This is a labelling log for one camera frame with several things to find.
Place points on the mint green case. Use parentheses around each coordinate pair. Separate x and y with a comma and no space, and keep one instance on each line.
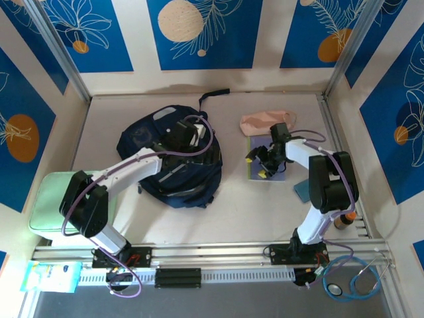
(49,198)

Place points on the black ribbed block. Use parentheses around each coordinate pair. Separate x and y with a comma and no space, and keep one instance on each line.
(178,277)

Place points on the pink pencil pouch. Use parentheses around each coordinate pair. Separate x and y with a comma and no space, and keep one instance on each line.
(261,121)

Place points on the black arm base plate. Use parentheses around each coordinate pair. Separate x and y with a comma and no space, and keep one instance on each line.
(142,256)
(276,254)

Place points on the wet wipes pack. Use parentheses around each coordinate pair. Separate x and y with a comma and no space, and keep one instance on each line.
(49,276)

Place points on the purple notebook green spine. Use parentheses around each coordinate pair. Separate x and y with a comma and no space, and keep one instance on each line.
(256,140)

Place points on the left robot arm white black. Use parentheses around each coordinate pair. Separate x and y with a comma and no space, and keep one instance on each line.
(132,167)

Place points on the blue stethoscope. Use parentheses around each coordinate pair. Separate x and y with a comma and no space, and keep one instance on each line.
(334,289)

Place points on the aluminium frame post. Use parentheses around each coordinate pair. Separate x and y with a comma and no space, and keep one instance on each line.
(348,49)
(59,53)

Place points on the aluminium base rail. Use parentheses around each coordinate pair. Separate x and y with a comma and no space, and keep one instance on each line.
(205,253)

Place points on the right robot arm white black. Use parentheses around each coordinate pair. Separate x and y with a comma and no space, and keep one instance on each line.
(331,185)

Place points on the aluminium side rail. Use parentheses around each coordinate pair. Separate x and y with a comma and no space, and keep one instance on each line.
(331,122)

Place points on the navy blue backpack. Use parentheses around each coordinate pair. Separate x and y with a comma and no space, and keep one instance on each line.
(142,136)

